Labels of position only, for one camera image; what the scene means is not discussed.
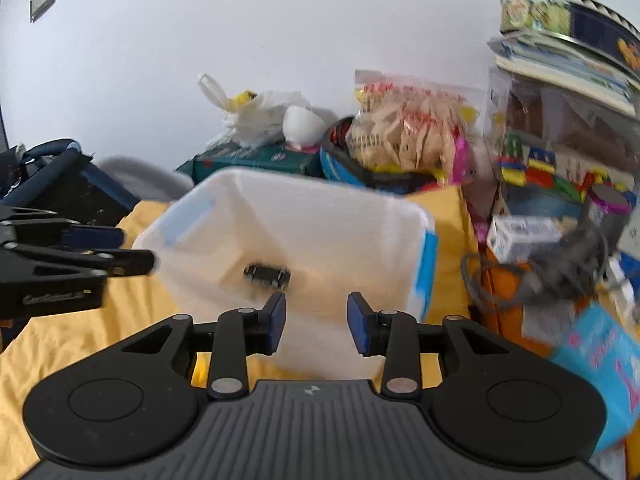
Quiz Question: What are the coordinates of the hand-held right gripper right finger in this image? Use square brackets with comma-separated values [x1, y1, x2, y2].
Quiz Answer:
[347, 291, 516, 401]

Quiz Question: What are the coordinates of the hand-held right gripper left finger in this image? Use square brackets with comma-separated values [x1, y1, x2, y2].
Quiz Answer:
[120, 291, 287, 401]

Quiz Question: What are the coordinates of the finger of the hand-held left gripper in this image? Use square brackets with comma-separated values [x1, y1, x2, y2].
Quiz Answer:
[20, 249, 157, 278]
[0, 206, 125, 252]

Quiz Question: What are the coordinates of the black toy car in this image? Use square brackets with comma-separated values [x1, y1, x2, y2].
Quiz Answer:
[243, 261, 292, 292]

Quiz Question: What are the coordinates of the white plastic bin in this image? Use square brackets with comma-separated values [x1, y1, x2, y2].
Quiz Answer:
[132, 167, 440, 381]

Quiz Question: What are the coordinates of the yellow cloth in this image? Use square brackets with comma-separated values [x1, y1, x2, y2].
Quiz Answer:
[0, 185, 476, 466]

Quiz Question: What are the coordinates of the dark blue bag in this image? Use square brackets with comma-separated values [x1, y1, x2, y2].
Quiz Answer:
[0, 139, 141, 226]

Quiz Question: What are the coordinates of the orange box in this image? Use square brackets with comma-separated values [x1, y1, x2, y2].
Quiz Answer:
[475, 260, 591, 356]

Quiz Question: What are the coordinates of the dark green pack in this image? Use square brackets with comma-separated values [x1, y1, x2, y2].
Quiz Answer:
[175, 142, 323, 181]

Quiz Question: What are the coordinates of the small white box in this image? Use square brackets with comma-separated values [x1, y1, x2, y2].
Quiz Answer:
[486, 215, 563, 263]

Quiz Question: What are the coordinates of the white plastic bag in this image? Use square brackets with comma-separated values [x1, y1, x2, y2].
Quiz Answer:
[197, 72, 311, 148]

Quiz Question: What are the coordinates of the pink package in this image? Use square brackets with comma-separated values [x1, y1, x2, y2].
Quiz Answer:
[450, 137, 476, 183]

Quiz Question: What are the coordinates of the white bowl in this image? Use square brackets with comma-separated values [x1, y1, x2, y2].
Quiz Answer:
[282, 105, 326, 146]

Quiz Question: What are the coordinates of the clear snack bag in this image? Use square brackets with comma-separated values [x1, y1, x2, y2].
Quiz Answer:
[347, 70, 481, 176]

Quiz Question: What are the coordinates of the grey hair dryer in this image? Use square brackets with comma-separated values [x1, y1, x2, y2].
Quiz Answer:
[525, 185, 633, 301]

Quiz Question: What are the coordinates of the light blue card box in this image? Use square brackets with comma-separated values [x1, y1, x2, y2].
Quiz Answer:
[550, 305, 640, 453]

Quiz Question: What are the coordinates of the clear plastic toy box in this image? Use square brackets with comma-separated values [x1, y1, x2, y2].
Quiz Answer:
[487, 67, 640, 216]

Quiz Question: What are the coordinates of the stack of books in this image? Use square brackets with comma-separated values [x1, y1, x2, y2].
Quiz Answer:
[487, 32, 640, 116]

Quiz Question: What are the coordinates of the round cookie tin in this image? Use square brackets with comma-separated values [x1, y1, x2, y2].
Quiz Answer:
[500, 0, 640, 68]

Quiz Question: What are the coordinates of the grey cable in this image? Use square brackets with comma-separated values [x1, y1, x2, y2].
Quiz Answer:
[460, 252, 531, 311]

